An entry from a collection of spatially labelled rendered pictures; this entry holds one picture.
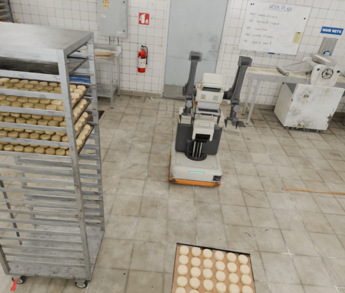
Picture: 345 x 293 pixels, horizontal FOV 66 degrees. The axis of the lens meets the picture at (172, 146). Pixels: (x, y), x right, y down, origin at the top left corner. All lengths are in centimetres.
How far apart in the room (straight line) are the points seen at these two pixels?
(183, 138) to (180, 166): 36
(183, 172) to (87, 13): 357
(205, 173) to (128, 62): 313
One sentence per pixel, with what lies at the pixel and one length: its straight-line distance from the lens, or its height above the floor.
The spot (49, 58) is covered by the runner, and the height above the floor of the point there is 177.
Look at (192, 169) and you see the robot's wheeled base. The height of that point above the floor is 27.
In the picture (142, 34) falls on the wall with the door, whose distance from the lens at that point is 534.
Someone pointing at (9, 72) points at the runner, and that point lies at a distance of 144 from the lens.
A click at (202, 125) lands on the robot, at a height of 82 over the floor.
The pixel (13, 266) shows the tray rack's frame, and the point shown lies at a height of 15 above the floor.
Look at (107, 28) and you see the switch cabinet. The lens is 524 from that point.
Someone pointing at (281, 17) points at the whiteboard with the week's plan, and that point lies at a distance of 554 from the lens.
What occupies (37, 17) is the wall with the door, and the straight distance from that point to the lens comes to 587.
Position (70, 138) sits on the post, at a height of 138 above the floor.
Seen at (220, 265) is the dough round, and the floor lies 92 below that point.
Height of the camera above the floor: 211
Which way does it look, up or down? 32 degrees down
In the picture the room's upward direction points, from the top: 6 degrees clockwise
